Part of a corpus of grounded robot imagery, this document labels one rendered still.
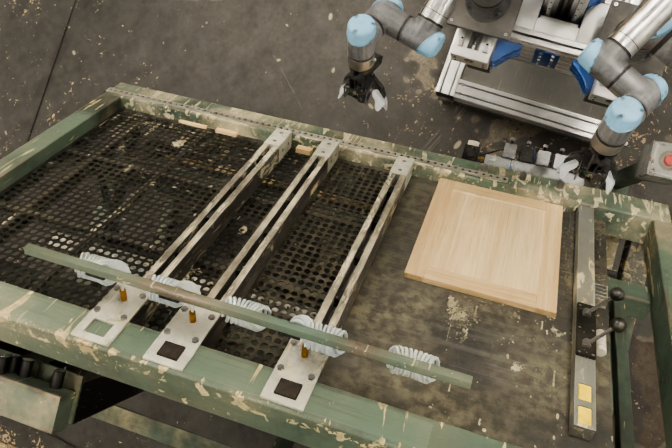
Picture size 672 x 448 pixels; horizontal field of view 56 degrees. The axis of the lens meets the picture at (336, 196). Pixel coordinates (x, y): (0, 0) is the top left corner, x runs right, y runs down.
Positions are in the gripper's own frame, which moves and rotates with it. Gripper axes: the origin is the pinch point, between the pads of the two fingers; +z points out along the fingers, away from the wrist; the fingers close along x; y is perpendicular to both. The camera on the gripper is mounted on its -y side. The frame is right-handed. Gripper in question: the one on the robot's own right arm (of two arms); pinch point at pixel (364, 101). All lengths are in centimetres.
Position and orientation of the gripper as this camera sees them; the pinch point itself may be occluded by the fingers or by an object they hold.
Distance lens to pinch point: 199.4
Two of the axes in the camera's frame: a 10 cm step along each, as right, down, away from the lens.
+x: 9.2, 3.3, -2.2
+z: 0.4, 4.9, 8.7
